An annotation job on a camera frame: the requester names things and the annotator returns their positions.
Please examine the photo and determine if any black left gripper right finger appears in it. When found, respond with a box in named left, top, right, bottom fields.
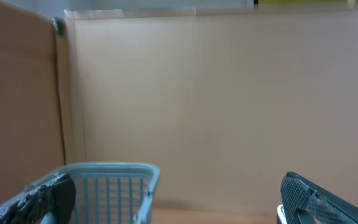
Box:
left=280, top=172, right=358, bottom=224

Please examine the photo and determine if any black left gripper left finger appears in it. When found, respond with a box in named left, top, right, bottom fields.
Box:
left=0, top=173, right=76, bottom=224

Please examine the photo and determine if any grey plastic basket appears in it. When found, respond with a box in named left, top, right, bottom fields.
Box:
left=31, top=162, right=160, bottom=224

